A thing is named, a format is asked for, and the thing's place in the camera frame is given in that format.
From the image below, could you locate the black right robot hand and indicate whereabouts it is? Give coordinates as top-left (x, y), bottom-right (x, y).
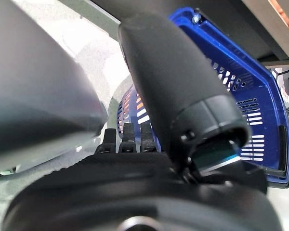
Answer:
top-left (2, 13), bottom-right (280, 231)

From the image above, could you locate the blue plastic shopping basket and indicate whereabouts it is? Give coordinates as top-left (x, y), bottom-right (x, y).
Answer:
top-left (115, 6), bottom-right (289, 191)

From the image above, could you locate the silver right robot leg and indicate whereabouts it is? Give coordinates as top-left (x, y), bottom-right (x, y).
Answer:
top-left (0, 0), bottom-right (109, 179)

